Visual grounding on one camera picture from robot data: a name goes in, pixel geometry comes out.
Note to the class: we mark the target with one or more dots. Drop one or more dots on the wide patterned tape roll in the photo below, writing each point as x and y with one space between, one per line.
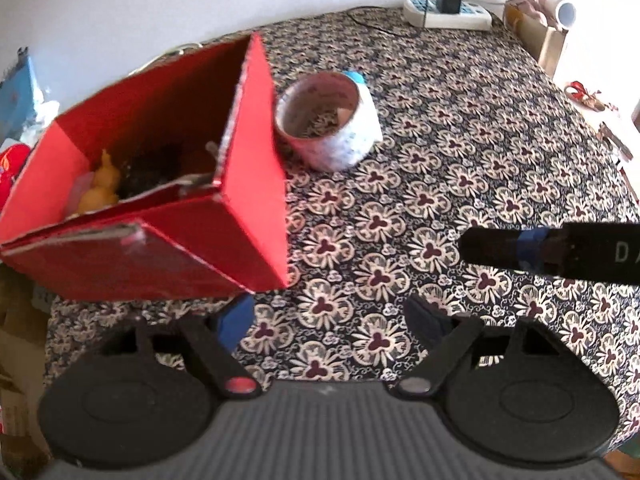
350 145

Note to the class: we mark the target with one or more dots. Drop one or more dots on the white plastic bag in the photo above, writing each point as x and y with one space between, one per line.
45 112

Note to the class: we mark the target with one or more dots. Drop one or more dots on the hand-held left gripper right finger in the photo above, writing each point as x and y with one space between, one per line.
425 322

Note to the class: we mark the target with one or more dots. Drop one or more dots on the brown wooden gourd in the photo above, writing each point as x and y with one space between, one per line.
102 195

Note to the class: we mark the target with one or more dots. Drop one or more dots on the white bottle with blue cap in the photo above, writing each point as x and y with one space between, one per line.
356 77

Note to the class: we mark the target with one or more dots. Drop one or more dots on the red cardboard box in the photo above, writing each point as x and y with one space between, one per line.
250 200

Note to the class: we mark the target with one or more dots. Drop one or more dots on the white power strip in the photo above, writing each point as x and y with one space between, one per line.
475 17

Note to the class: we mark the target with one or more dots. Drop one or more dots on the wooden box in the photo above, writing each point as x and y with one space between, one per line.
550 50

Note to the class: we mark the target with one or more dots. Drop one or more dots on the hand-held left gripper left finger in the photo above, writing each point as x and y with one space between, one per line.
235 321

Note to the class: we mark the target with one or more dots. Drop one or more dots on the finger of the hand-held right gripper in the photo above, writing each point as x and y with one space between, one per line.
532 247

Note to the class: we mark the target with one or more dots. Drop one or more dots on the floral patterned tablecloth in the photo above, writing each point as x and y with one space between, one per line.
450 170

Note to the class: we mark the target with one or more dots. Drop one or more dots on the red ribbon ornament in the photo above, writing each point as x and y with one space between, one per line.
577 91

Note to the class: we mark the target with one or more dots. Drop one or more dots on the white cup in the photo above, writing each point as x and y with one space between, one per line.
565 12

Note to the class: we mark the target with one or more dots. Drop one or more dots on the blue gift bag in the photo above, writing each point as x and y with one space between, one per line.
17 95

